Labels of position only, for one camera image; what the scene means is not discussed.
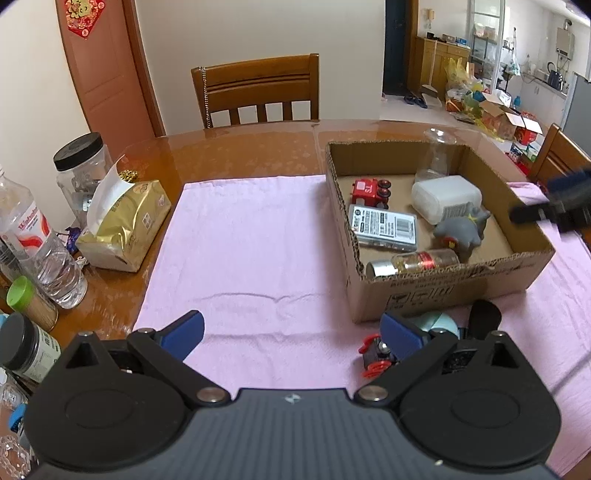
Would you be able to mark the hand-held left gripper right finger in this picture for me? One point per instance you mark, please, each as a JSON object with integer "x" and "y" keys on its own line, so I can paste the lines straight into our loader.
{"x": 402, "y": 336}

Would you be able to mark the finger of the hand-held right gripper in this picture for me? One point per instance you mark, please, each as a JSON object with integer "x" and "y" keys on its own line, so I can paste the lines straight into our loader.
{"x": 569, "y": 182}
{"x": 528, "y": 213}

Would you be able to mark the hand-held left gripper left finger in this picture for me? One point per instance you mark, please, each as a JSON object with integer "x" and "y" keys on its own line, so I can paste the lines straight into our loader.
{"x": 182, "y": 331}

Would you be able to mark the black toy car red wheels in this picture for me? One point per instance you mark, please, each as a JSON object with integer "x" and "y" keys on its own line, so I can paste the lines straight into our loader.
{"x": 376, "y": 357}

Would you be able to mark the light teal computer mouse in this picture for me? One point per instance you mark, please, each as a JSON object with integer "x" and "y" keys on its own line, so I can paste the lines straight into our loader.
{"x": 438, "y": 322}

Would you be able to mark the brown cardboard box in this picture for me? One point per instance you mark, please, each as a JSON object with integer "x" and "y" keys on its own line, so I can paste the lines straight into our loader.
{"x": 415, "y": 295}

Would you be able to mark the clear bottle of gold pins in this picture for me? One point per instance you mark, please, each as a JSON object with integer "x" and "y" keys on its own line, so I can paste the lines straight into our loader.
{"x": 415, "y": 262}

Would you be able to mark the black oval case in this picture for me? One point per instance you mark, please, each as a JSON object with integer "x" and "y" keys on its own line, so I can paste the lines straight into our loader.
{"x": 485, "y": 318}

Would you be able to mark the white plastic box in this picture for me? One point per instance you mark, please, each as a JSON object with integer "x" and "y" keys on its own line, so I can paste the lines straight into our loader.
{"x": 443, "y": 196}

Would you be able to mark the clear plastic jar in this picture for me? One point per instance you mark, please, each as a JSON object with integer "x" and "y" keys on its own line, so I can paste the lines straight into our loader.
{"x": 436, "y": 157}

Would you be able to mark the clear plastic case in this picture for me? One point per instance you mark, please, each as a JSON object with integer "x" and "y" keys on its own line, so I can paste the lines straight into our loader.
{"x": 383, "y": 227}

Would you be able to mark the red toy train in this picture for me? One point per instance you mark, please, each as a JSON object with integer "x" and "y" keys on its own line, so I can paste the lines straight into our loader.
{"x": 367, "y": 194}

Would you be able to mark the wooden chair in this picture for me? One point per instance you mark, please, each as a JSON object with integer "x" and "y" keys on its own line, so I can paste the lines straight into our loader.
{"x": 558, "y": 152}
{"x": 258, "y": 78}

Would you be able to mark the grey refrigerator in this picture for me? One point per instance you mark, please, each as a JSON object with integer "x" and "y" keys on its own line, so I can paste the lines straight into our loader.
{"x": 579, "y": 106}

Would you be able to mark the open cardboard box on floor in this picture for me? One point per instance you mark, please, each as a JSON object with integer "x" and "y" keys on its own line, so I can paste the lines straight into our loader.
{"x": 503, "y": 117}

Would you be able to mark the pink towel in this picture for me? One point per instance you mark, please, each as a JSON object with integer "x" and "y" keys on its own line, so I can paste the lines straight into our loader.
{"x": 254, "y": 254}

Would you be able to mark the dark kettle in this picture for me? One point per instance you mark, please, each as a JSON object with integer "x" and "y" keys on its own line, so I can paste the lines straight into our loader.
{"x": 555, "y": 77}

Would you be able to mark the gold tissue pack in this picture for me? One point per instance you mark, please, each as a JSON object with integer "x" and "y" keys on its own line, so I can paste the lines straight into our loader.
{"x": 124, "y": 226}

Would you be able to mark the yellow plastic bags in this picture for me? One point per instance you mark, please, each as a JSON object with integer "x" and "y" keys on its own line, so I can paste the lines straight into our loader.
{"x": 461, "y": 87}

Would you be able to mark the green cap toothpick holder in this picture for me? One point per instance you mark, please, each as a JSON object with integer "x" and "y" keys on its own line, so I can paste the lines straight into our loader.
{"x": 30, "y": 302}

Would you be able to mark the dark jar black lid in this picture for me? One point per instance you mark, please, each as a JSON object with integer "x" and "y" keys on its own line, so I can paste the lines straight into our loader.
{"x": 27, "y": 346}

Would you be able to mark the pair of dark slippers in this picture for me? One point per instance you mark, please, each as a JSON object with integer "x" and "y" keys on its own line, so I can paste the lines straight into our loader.
{"x": 415, "y": 99}

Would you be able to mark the wooden cabinet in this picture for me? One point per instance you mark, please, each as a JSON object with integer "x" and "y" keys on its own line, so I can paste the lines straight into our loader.
{"x": 438, "y": 62}

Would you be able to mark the clear water bottle red label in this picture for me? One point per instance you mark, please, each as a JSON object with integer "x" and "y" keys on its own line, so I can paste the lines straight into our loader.
{"x": 32, "y": 235}

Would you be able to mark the blue clip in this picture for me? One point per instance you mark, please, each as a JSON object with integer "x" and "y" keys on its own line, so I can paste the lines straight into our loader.
{"x": 17, "y": 417}

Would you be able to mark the plastic jar black lid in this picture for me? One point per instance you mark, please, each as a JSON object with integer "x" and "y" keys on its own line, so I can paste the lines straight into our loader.
{"x": 81, "y": 166}

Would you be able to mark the dark blue door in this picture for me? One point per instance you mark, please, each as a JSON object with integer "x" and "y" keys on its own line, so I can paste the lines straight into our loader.
{"x": 399, "y": 46}

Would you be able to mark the glass dish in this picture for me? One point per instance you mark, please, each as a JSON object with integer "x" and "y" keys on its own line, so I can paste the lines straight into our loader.
{"x": 11, "y": 457}

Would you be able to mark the brown wooden door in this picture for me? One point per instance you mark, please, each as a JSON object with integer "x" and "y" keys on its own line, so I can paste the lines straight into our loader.
{"x": 101, "y": 74}

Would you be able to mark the red door decoration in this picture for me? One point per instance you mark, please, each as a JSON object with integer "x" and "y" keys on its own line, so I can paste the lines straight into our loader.
{"x": 84, "y": 16}

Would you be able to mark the wall water heater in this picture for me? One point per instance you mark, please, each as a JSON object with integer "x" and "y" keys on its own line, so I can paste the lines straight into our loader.
{"x": 565, "y": 42}

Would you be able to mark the white wall phone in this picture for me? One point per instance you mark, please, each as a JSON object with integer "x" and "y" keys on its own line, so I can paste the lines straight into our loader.
{"x": 430, "y": 18}

